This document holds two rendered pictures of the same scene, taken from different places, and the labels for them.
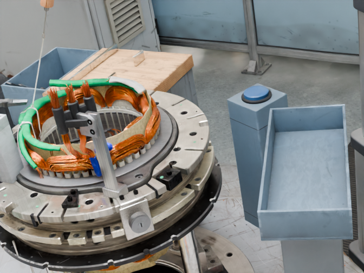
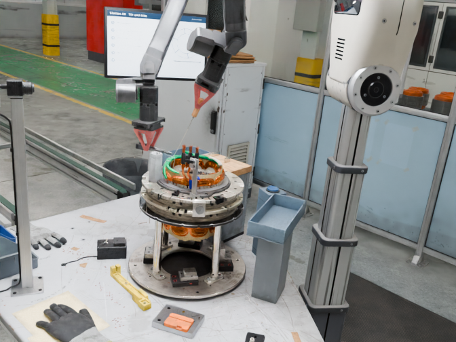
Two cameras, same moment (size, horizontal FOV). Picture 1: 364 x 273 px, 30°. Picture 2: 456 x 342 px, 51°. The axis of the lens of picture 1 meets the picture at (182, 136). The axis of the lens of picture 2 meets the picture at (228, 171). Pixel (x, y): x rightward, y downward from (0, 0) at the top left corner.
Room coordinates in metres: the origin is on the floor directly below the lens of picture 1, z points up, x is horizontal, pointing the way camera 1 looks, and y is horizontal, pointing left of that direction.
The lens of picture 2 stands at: (-0.57, -0.11, 1.62)
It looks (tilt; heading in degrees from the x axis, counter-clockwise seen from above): 19 degrees down; 5
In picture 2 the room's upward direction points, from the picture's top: 5 degrees clockwise
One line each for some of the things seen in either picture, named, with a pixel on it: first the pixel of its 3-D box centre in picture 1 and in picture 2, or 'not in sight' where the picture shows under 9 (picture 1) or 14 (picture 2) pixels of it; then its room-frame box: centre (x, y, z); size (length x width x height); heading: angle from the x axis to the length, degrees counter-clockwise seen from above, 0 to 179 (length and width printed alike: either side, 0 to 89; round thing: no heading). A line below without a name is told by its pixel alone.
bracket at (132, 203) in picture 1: (134, 214); (199, 207); (0.67, 0.07, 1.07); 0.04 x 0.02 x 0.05; 107
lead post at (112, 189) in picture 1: (105, 154); (195, 178); (0.69, 0.09, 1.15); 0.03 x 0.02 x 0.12; 51
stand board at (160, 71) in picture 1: (119, 79); (215, 165); (1.10, 0.09, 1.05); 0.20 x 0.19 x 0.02; 56
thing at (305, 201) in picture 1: (312, 236); (273, 252); (0.74, -0.15, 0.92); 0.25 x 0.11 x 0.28; 165
